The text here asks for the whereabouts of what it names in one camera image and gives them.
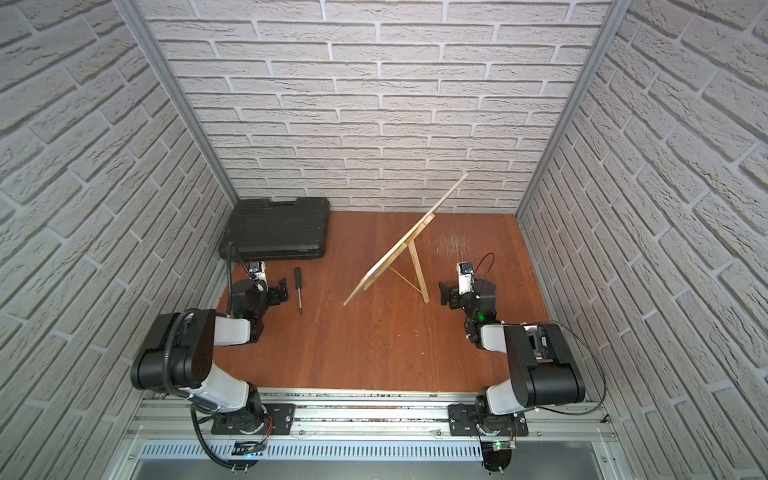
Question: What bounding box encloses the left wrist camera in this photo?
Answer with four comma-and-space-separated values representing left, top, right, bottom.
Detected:
247, 261, 267, 283

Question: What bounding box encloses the black mounting plate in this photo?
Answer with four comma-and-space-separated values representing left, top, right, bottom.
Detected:
211, 403, 296, 436
447, 403, 529, 439

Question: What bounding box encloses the light plywood board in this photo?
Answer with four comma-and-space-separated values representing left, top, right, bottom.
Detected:
343, 173, 469, 306

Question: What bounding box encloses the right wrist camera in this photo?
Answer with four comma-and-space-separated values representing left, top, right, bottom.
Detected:
457, 262, 475, 295

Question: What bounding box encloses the black plastic tool case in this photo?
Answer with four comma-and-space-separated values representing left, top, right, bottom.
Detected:
218, 197, 330, 262

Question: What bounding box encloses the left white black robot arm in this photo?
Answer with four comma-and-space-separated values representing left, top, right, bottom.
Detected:
130, 278, 295, 436

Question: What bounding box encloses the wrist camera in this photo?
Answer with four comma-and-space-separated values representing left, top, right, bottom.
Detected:
247, 261, 267, 283
457, 262, 475, 295

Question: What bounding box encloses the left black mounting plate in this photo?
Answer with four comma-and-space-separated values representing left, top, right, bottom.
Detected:
211, 403, 296, 436

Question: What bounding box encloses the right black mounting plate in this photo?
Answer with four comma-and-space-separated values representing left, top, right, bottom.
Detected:
447, 403, 529, 439

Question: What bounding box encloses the black handled screwdriver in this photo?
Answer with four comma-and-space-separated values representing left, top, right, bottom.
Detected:
293, 267, 303, 314

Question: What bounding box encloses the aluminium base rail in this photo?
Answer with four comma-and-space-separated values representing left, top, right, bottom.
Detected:
113, 388, 623, 469

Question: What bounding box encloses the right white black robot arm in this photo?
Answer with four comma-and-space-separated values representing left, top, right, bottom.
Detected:
439, 280, 586, 436

